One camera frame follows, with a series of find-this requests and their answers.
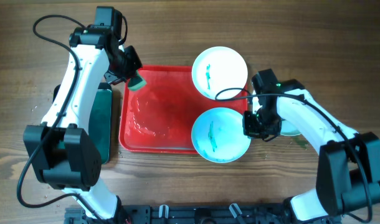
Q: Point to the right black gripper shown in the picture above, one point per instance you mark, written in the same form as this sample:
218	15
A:
250	130

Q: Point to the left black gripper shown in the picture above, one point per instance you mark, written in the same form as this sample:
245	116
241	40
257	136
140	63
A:
134	63

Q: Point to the white plate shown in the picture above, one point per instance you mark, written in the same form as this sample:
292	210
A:
287	128
217	135
219	72

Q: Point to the green yellow sponge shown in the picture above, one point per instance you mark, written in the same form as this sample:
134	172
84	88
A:
136	82

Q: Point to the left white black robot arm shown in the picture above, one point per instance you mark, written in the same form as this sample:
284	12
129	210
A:
90	50

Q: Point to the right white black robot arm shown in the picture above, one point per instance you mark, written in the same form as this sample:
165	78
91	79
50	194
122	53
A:
348	173

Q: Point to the black water tray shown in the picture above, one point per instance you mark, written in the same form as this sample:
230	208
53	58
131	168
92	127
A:
101	124

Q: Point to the red plastic tray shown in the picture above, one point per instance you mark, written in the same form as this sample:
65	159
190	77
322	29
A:
159	117

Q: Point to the black aluminium base frame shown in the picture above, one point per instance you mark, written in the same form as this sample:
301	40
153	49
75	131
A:
268	213

